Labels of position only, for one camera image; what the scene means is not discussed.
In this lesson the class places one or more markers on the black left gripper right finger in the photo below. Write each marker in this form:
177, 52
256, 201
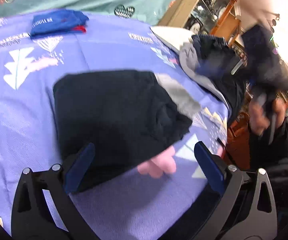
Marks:
246, 208

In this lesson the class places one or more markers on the grey and black clothes pile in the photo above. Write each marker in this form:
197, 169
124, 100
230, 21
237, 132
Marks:
208, 60

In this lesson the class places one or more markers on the black pants grey waistband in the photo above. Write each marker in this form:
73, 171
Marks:
117, 120

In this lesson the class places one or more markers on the person's right hand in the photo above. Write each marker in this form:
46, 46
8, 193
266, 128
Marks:
258, 122

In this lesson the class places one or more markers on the folded blue garment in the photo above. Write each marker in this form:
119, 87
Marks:
58, 22

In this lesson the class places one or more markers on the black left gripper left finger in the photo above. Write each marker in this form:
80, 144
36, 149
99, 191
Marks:
31, 217

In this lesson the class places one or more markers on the purple printed bed sheet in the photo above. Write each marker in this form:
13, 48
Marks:
133, 205

